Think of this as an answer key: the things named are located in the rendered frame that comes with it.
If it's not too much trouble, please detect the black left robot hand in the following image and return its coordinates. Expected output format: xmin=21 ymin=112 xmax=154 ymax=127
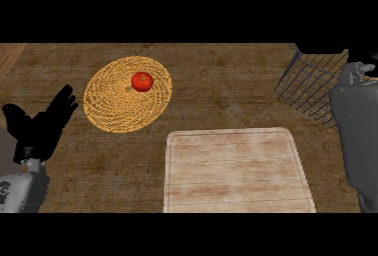
xmin=0 ymin=84 xmax=80 ymax=166

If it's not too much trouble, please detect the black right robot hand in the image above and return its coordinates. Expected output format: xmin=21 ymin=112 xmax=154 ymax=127
xmin=294 ymin=42 xmax=378 ymax=64

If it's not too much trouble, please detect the pale wooden cutting board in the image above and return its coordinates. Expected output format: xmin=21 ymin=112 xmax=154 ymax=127
xmin=163 ymin=126 xmax=318 ymax=214

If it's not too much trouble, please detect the yellow woven wicker placemat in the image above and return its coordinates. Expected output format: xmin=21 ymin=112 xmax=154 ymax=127
xmin=82 ymin=55 xmax=175 ymax=134

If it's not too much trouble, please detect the red tomato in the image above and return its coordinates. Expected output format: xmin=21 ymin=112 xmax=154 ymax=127
xmin=131 ymin=71 xmax=156 ymax=93

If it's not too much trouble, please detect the dark blue wire basket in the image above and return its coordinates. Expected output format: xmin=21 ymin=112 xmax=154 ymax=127
xmin=274 ymin=44 xmax=352 ymax=132

